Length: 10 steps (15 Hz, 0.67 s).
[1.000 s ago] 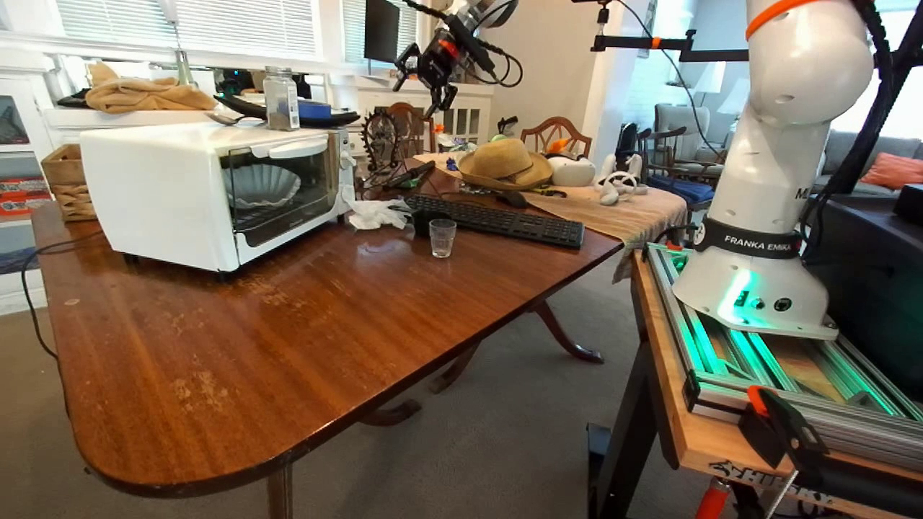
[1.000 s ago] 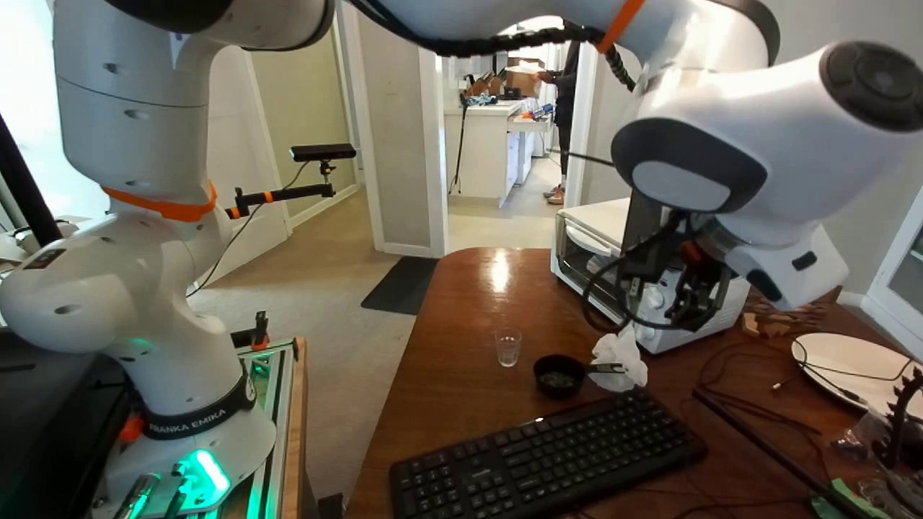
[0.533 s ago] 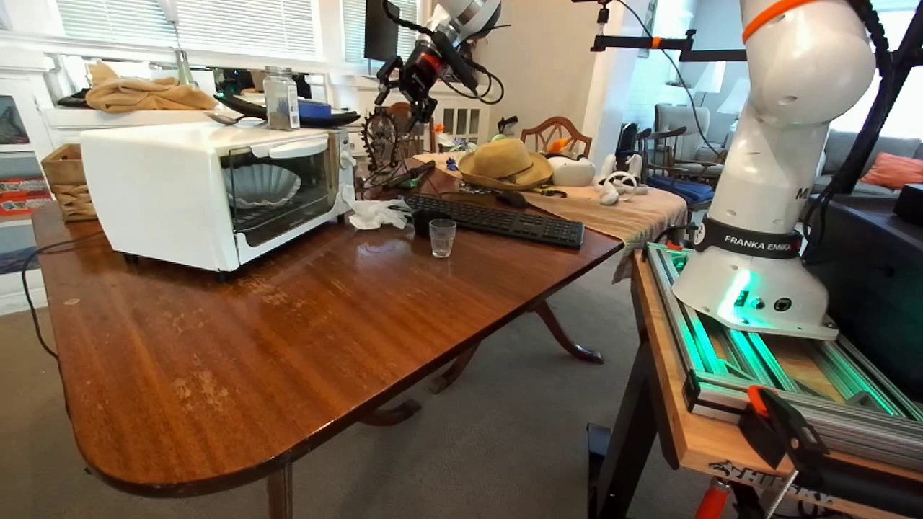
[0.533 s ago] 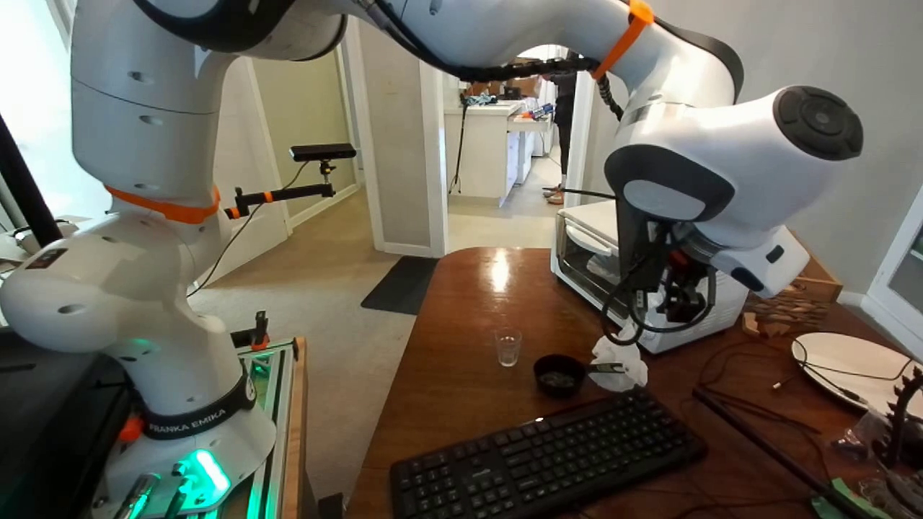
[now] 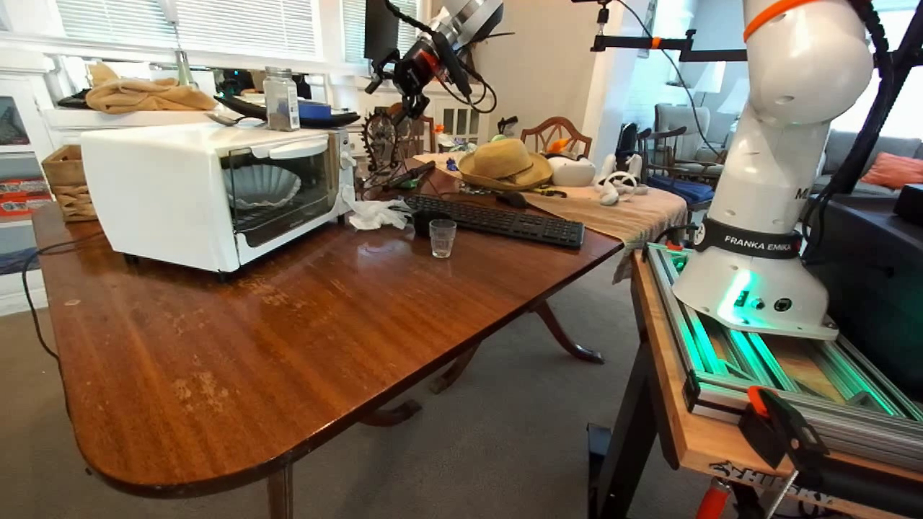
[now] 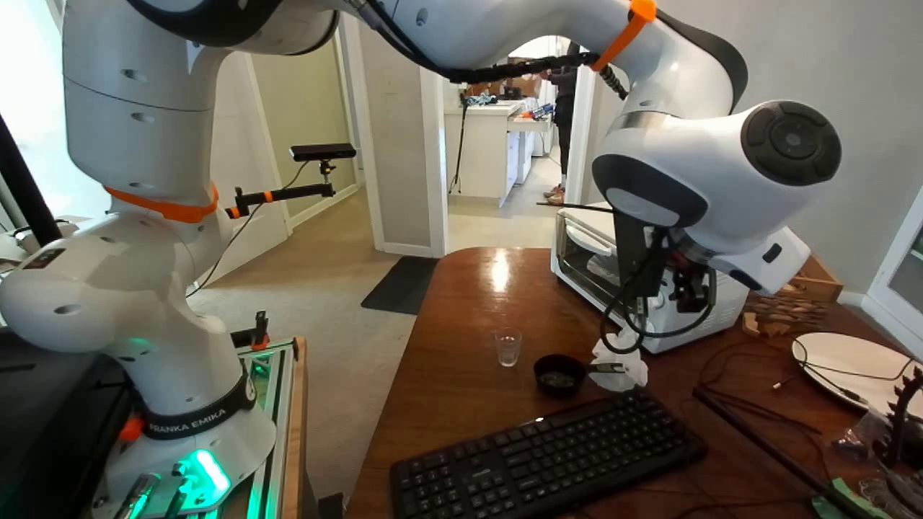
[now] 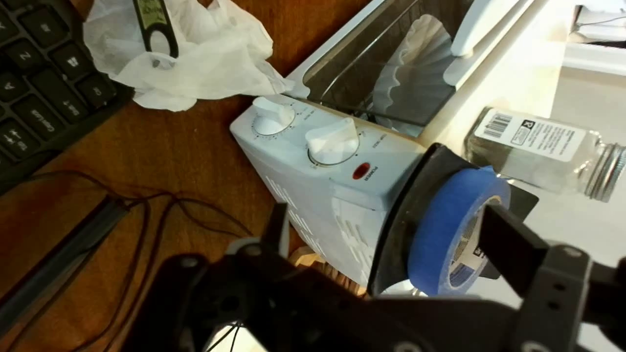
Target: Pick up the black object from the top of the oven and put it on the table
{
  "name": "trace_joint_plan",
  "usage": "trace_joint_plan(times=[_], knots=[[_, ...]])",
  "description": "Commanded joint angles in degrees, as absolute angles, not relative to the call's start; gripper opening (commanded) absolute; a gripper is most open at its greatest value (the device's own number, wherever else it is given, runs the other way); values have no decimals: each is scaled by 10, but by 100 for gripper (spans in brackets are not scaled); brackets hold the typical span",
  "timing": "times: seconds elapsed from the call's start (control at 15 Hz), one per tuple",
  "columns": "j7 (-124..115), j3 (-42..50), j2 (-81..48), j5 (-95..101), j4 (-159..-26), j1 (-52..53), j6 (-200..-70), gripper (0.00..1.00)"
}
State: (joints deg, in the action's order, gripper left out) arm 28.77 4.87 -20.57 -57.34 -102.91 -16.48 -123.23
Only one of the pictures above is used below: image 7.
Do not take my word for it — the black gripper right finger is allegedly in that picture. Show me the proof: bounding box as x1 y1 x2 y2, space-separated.
398 202 626 352

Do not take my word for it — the glass jar with metal lid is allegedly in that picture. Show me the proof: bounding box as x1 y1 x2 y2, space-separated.
464 106 626 204

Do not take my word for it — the white toaster oven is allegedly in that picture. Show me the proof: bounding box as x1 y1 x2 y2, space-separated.
227 0 626 309

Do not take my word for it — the black computer keyboard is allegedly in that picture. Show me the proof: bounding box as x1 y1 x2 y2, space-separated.
0 0 135 194

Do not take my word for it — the black cable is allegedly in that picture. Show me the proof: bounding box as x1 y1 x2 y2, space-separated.
0 194 134 335

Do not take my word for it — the red-brown cable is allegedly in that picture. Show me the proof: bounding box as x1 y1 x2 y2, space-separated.
26 169 257 352

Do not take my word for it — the crumpled white tissue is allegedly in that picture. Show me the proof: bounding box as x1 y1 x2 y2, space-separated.
83 0 296 114

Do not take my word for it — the blue tape roll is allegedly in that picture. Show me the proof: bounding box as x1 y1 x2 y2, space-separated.
407 167 515 300

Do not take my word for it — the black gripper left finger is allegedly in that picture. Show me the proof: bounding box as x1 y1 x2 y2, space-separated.
124 202 400 352

